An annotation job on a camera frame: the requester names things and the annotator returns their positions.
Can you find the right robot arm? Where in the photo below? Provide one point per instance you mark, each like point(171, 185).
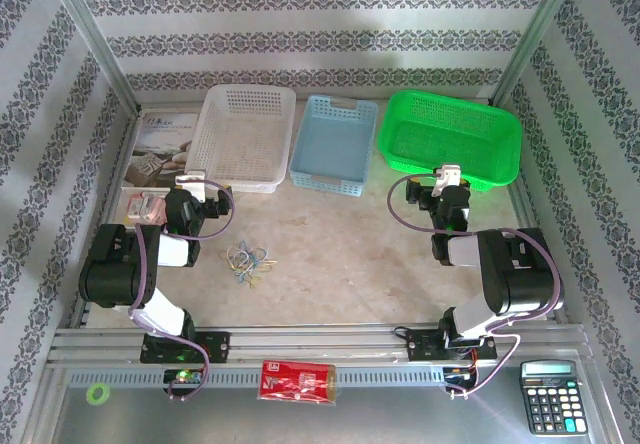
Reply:
point(520, 284)

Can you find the aluminium frame post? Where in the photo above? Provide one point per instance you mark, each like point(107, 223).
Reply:
point(90, 34)
point(535, 29)

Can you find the printed booklet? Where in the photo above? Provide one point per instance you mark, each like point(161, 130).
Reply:
point(160, 139)

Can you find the light blue plastic basket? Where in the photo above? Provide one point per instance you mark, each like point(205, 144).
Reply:
point(332, 149)

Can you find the red packet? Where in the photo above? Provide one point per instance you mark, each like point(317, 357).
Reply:
point(297, 381)

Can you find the controller board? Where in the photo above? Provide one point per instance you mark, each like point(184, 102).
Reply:
point(457, 376)
point(182, 376)

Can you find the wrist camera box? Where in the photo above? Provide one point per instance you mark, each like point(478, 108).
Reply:
point(447, 176)
point(192, 184)

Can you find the white plastic basket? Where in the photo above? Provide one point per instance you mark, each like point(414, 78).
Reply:
point(240, 139)

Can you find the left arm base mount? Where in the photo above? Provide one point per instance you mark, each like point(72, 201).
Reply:
point(217, 346)

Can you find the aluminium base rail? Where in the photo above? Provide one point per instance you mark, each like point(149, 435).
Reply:
point(320, 344)

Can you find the left controller board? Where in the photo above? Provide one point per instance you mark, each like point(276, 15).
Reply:
point(182, 376)

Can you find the black calculator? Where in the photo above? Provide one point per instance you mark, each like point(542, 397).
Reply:
point(552, 399)

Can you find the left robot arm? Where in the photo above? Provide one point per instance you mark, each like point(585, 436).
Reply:
point(110, 269)

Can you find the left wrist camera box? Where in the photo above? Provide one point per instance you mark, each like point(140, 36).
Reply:
point(192, 184)

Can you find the pink packaged item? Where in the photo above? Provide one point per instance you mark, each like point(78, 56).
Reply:
point(142, 209)

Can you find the right controller board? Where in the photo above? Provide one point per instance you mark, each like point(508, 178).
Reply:
point(457, 376)

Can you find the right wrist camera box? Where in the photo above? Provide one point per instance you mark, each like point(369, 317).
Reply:
point(447, 176)

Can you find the green plastic basket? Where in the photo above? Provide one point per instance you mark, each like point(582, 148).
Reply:
point(450, 129)

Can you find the aluminium side rail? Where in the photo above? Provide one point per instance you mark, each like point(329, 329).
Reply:
point(115, 179)
point(525, 209)

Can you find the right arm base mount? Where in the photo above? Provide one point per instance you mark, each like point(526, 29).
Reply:
point(422, 346)

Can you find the pile of coloured rubber bands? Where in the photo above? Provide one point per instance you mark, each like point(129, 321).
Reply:
point(252, 255)

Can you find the green tape roll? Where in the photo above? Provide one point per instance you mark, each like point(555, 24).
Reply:
point(90, 394)

